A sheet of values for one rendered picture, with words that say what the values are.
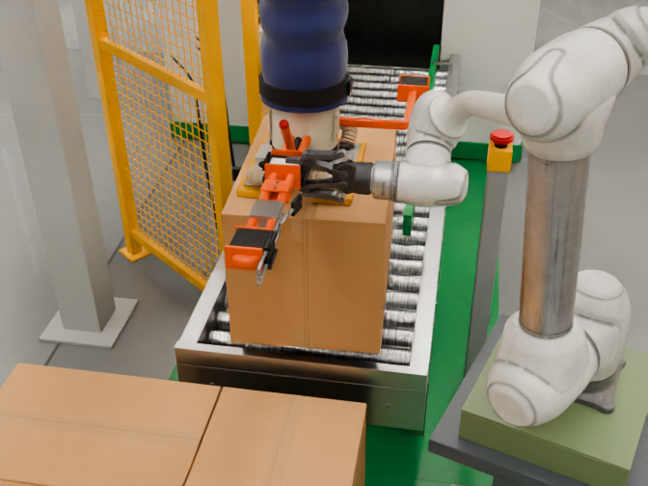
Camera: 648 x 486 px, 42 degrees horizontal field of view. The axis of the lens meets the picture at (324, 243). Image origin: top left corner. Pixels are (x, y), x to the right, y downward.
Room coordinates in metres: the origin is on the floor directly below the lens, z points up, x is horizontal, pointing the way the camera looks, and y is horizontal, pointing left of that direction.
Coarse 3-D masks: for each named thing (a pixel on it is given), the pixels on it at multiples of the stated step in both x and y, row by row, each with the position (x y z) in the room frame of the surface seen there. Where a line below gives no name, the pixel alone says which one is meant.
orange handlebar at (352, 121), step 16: (416, 96) 2.14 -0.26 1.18; (384, 128) 1.95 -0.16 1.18; (400, 128) 1.94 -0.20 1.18; (304, 144) 1.82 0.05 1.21; (272, 176) 1.64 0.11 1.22; (288, 176) 1.64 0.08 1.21; (272, 192) 1.61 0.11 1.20; (288, 192) 1.58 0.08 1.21; (256, 224) 1.45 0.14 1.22; (272, 224) 1.44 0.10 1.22; (240, 256) 1.31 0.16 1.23; (256, 256) 1.31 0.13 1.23
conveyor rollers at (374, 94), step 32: (352, 96) 3.55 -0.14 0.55; (384, 96) 3.59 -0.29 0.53; (416, 224) 2.49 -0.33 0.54; (416, 256) 2.31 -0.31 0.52; (416, 288) 2.13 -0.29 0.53; (224, 320) 1.97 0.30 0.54; (384, 320) 1.97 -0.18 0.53; (288, 352) 1.84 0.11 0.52; (320, 352) 1.82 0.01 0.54; (352, 352) 1.81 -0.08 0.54; (384, 352) 1.80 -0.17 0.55
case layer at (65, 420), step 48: (48, 384) 1.69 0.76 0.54; (96, 384) 1.69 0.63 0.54; (144, 384) 1.69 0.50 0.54; (192, 384) 1.69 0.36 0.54; (0, 432) 1.52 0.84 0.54; (48, 432) 1.52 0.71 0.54; (96, 432) 1.51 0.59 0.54; (144, 432) 1.51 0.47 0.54; (192, 432) 1.51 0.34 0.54; (240, 432) 1.51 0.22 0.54; (288, 432) 1.51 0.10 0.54; (336, 432) 1.51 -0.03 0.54; (0, 480) 1.36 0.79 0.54; (48, 480) 1.36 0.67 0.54; (96, 480) 1.36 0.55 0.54; (144, 480) 1.36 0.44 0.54; (192, 480) 1.36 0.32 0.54; (240, 480) 1.35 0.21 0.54; (288, 480) 1.35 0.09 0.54; (336, 480) 1.35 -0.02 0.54
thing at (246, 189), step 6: (264, 138) 2.11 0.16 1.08; (270, 138) 2.10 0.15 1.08; (264, 144) 2.06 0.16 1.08; (270, 144) 2.02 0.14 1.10; (252, 162) 1.96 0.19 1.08; (258, 162) 1.95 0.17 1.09; (246, 180) 1.84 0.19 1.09; (240, 186) 1.82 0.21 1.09; (246, 186) 1.82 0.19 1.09; (252, 186) 1.82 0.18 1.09; (258, 186) 1.82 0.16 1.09; (240, 192) 1.80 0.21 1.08; (246, 192) 1.80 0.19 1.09; (252, 192) 1.80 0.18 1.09; (258, 192) 1.79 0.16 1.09
